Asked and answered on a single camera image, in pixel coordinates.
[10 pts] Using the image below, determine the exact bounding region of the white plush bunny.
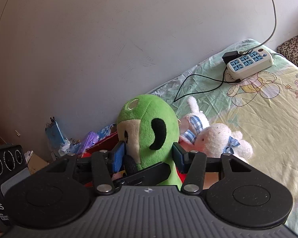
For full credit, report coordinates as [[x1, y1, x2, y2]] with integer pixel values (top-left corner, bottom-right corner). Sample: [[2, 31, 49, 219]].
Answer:
[[179, 96, 253, 162]]

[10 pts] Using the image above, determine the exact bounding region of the cartoon print bed sheet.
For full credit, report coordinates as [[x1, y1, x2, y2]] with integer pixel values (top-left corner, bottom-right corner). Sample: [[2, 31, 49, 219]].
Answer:
[[153, 52, 298, 235]]

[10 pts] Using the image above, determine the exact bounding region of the green plush toy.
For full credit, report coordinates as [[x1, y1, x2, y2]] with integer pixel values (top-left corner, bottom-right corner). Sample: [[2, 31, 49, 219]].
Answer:
[[117, 95, 182, 188]]

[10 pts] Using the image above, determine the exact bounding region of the black power adapter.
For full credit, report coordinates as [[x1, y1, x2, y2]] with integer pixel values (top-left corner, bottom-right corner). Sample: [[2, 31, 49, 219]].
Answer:
[[222, 51, 240, 64]]

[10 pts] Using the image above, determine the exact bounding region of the brown cardboard box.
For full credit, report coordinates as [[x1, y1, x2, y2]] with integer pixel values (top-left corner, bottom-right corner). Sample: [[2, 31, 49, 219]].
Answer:
[[27, 154, 49, 175]]

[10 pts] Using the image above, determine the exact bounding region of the grey power cord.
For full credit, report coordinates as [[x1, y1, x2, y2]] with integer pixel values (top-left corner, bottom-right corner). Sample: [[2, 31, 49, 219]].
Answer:
[[239, 0, 278, 55]]

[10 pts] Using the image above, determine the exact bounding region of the red cardboard box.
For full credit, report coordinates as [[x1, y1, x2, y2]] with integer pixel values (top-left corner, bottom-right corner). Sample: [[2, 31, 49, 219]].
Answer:
[[82, 132, 219, 190]]

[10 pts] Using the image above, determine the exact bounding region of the dark patterned cushion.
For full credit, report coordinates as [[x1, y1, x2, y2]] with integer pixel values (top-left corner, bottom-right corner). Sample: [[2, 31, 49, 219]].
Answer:
[[277, 35, 298, 67]]

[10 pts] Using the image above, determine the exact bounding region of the white blue power strip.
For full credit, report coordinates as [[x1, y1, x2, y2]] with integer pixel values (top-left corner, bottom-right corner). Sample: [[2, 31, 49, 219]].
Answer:
[[227, 48, 273, 80]]

